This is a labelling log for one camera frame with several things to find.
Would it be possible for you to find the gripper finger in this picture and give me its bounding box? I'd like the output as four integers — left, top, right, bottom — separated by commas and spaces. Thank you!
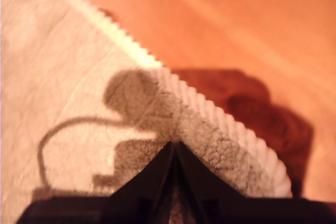
109, 141, 174, 224
176, 141, 247, 224

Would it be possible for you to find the cream fluffy tea towel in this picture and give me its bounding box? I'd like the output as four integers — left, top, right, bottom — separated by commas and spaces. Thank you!
0, 0, 292, 224

